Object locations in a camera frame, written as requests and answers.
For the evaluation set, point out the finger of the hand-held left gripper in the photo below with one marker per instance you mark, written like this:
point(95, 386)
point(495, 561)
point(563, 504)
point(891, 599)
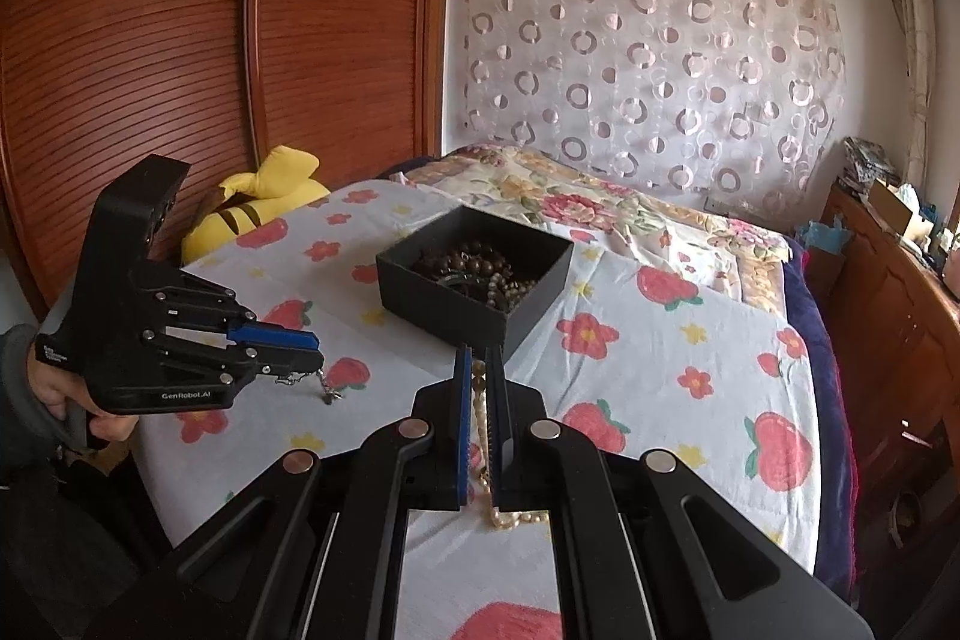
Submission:
point(277, 335)
point(289, 359)

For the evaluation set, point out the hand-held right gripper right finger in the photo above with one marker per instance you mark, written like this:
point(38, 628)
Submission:
point(499, 430)

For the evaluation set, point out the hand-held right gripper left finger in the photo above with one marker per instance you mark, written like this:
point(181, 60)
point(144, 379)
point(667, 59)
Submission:
point(465, 430)

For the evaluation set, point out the silver hair comb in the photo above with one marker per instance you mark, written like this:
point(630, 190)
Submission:
point(319, 379)

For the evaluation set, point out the black square box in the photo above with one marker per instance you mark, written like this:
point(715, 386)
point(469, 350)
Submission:
point(450, 317)

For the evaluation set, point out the pale green jade bangle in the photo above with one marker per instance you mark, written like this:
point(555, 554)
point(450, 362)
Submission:
point(454, 281)

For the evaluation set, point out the person's left forearm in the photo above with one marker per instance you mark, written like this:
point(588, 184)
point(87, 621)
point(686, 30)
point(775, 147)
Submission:
point(15, 400)

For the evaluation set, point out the person's left hand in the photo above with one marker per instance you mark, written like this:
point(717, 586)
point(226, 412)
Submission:
point(56, 389)

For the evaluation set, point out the yellow plush toy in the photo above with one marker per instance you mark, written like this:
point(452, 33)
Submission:
point(240, 216)

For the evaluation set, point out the strawberry print bed sheet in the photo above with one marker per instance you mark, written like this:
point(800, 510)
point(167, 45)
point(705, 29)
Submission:
point(637, 370)

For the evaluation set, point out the floral blanket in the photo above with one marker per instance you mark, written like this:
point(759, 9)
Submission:
point(600, 212)

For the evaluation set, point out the brown wooden wardrobe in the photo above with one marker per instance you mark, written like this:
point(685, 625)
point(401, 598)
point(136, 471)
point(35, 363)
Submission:
point(187, 48)

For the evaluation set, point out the dark blue blanket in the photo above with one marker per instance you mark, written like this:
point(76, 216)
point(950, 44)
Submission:
point(825, 400)

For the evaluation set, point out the blue plastic bag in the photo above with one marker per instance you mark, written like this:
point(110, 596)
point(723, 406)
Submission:
point(821, 235)

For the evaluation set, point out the circle pattern sheer cloth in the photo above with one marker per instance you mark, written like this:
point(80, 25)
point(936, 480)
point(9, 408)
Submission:
point(645, 55)

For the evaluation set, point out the wooden cabinet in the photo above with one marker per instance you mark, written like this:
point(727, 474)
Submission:
point(892, 340)

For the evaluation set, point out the cardboard box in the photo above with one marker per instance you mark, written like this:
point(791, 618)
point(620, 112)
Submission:
point(892, 209)

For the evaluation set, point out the patterned paper stack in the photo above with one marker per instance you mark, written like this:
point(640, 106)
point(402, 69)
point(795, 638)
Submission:
point(866, 160)

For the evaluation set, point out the pale window curtain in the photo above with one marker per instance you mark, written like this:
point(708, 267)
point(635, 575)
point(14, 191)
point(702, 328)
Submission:
point(913, 55)

